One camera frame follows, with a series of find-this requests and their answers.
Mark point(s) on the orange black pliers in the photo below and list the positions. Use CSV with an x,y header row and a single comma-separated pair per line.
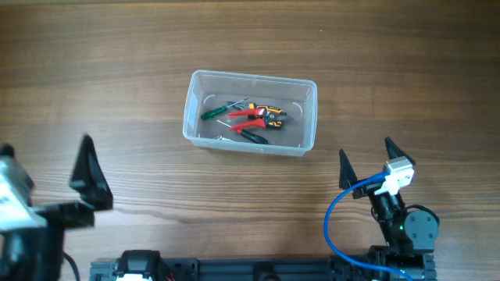
x,y
275,111

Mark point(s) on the silver metal wrench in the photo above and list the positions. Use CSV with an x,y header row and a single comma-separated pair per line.
x,y
221,138

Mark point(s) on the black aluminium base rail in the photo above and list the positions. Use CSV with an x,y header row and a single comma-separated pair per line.
x,y
285,269

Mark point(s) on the green handled screwdriver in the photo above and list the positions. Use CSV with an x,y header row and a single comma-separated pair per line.
x,y
215,112

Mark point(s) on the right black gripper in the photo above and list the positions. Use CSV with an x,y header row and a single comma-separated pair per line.
x,y
369,187

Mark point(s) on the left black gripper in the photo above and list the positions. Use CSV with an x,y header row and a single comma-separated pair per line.
x,y
62,213

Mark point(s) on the clear plastic container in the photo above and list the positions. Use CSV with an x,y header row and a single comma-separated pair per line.
x,y
208,90

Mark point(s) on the black red handled screwdriver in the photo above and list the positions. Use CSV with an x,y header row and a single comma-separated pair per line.
x,y
241,129

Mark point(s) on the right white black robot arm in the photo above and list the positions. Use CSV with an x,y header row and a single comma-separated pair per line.
x,y
409,231

